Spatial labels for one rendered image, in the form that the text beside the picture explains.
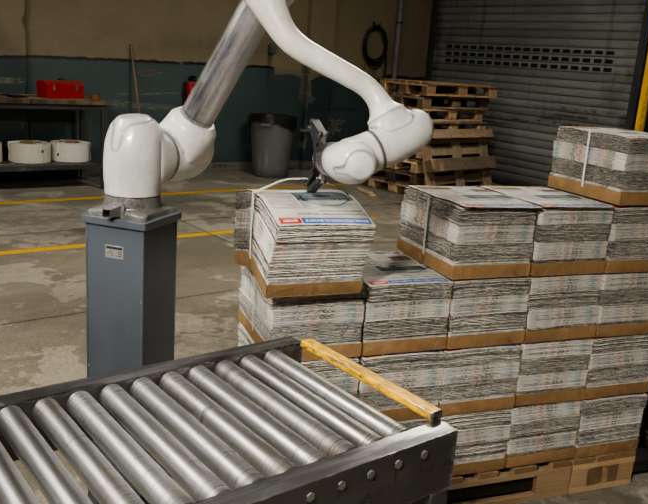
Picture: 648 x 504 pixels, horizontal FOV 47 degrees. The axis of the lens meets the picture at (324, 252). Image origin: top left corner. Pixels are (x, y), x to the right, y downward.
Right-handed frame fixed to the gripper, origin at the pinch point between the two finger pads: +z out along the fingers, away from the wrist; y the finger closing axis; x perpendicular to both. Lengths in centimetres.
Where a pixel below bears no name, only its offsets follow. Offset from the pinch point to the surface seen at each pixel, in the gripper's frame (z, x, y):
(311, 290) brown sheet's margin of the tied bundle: -13.8, -0.9, 36.5
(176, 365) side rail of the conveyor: -48, -44, 44
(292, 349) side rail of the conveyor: -40, -15, 44
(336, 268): -15.2, 5.6, 30.2
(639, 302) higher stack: -6, 124, 46
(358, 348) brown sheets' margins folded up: -6, 18, 57
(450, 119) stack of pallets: 569, 378, -21
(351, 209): -12.5, 10.2, 14.1
